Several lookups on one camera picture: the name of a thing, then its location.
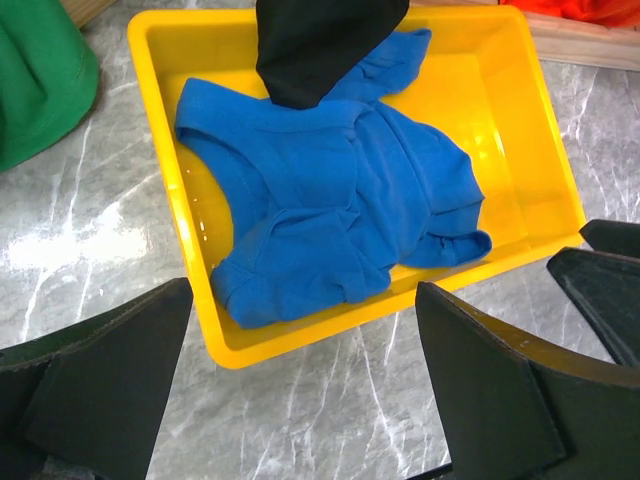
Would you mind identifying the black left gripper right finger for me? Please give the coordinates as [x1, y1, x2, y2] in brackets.
[415, 283, 639, 479]

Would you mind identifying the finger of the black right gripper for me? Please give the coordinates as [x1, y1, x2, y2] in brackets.
[547, 248, 639, 368]
[580, 219, 640, 258]

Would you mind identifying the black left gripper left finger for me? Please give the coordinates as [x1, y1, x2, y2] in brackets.
[1, 278, 193, 479]

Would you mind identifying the blue tank top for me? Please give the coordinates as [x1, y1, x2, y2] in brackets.
[175, 29, 492, 328]

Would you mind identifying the green tank top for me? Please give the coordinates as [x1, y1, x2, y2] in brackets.
[1, 1, 100, 171]

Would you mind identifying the yellow plastic tray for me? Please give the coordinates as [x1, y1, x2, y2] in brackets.
[128, 6, 585, 369]

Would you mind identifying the right wooden clothes rack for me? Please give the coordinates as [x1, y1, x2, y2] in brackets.
[396, 1, 639, 92]

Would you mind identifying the wooden clothes rack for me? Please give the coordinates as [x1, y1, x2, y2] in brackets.
[396, 1, 639, 92]
[60, 0, 117, 27]

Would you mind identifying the orange t-shirt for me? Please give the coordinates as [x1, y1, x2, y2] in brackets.
[500, 0, 639, 28]

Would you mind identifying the black t-shirt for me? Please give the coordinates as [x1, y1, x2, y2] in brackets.
[255, 0, 409, 110]

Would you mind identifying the left wooden clothes rack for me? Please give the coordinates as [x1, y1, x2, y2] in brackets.
[60, 0, 117, 27]

